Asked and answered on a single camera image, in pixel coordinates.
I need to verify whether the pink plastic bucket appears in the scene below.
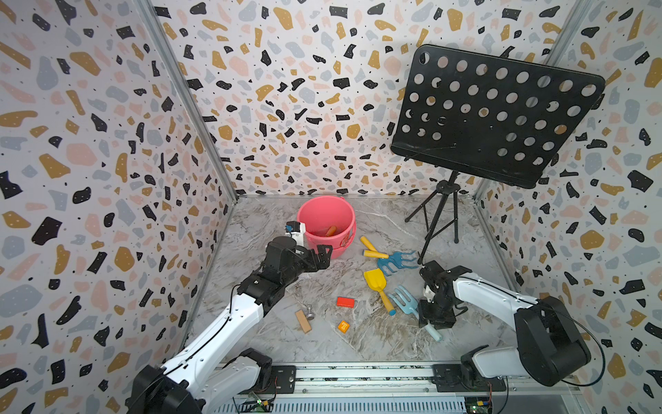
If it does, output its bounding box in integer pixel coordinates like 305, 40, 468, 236
297, 196, 357, 260

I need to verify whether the teal rake yellow handle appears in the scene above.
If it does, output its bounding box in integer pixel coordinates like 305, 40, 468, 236
364, 250, 419, 276
360, 236, 407, 266

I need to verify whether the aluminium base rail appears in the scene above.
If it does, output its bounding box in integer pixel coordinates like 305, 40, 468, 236
216, 362, 588, 413

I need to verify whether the red rectangular block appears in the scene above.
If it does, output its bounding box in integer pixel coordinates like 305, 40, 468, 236
336, 297, 356, 309

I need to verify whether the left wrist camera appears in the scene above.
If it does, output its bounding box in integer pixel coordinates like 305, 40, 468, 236
285, 221, 306, 248

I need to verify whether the black perforated music stand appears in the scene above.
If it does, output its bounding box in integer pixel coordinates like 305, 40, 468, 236
391, 44, 606, 258

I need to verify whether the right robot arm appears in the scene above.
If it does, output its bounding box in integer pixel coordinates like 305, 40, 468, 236
418, 262, 591, 391

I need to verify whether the light blue garden fork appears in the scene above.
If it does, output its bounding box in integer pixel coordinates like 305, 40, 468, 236
389, 286, 442, 343

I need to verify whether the wooden rectangular block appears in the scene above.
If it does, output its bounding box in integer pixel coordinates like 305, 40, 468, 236
295, 310, 312, 334

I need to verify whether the orange cube block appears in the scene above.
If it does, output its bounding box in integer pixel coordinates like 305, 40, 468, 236
338, 321, 350, 333

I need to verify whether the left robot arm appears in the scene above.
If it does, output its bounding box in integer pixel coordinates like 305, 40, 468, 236
126, 236, 333, 413

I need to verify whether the yellow scoop yellow handle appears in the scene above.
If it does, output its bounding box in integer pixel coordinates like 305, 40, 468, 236
363, 269, 397, 316

